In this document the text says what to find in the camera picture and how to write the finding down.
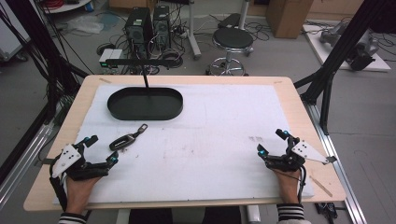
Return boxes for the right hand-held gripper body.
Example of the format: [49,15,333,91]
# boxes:
[264,139,338,173]

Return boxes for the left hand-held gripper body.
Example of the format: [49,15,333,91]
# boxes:
[50,142,110,182]

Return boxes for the black car key with clip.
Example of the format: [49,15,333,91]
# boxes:
[108,123,149,152]

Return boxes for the black oval tray hanger stand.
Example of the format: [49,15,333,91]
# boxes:
[106,58,184,122]

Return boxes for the person's right hand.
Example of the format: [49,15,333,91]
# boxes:
[273,169,303,205]

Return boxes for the person's left hand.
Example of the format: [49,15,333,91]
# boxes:
[64,175,103,217]

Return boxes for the thin wooden stick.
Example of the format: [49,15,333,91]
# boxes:
[308,175,333,198]

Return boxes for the black power strip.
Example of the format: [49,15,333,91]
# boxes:
[313,202,339,220]

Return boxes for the white table mat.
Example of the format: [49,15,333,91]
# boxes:
[52,83,316,205]

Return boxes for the white electronics box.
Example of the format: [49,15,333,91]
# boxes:
[98,48,123,68]

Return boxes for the person's dark legs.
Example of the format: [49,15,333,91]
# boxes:
[128,206,243,224]

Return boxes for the black round stool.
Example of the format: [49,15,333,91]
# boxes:
[206,26,255,77]

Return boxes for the grey robot parts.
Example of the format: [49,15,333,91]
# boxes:
[318,21,380,72]

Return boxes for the brown cardboard box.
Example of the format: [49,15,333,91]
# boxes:
[264,0,315,40]

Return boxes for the large black computer tower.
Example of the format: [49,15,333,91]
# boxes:
[124,7,155,60]

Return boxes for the white floor board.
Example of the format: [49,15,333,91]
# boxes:
[302,23,392,73]

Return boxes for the grey metal stand leg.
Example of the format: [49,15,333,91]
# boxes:
[186,0,203,61]

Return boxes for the slim black computer tower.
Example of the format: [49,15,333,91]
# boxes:
[152,5,172,50]

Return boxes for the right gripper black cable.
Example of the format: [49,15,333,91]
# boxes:
[276,166,308,204]

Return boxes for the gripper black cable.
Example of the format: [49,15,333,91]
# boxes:
[49,157,69,213]
[276,166,308,204]

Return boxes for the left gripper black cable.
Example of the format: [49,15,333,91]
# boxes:
[49,157,69,213]

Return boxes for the aluminium floor rail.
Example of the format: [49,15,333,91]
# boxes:
[0,102,64,211]
[303,101,369,224]

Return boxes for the black metal frame post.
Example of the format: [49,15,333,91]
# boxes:
[0,0,90,125]
[293,0,396,136]

